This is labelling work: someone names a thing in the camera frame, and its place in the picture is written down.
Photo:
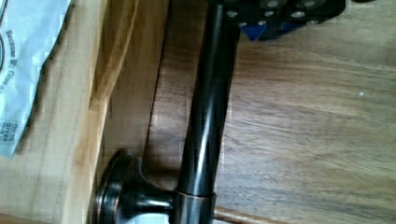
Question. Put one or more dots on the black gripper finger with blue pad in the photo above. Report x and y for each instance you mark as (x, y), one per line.
(270, 19)

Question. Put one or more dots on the wooden drawer with black handle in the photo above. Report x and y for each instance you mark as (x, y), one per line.
(95, 96)

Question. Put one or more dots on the dark wooden cutting board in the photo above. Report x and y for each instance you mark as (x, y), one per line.
(310, 131)

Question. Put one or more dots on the plastic bag of snacks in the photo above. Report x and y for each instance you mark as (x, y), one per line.
(29, 30)

